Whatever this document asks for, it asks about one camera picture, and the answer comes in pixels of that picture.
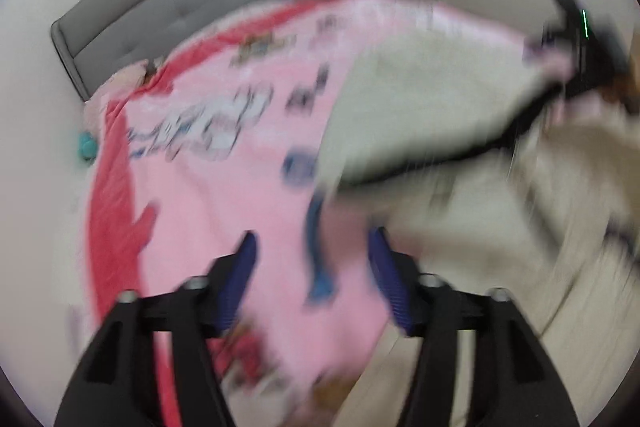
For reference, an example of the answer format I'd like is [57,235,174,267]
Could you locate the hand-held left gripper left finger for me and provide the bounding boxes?
[54,231,260,427]

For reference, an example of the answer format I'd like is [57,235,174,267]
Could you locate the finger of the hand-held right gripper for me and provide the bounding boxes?
[524,27,566,58]

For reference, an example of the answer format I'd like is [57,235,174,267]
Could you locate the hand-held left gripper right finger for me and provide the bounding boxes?
[367,227,581,427]

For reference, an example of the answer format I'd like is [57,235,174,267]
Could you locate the cream quilted jacket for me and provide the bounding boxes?
[315,27,640,308]

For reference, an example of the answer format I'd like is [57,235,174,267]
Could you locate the pink printed blanket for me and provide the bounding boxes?
[85,0,576,427]

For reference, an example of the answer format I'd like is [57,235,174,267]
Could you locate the teal round object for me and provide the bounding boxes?
[76,132,101,164]

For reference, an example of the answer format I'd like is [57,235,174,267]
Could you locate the pink pillow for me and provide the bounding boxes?
[82,61,161,132]

